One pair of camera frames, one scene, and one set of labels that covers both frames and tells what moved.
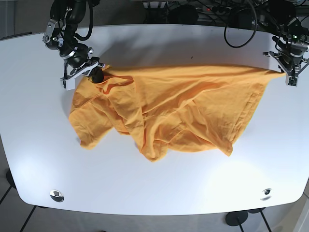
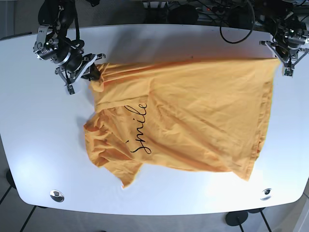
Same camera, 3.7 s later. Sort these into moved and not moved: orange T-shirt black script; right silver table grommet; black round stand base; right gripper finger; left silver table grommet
Moved: right gripper finger; orange T-shirt black script
Not moved: left silver table grommet; right silver table grommet; black round stand base
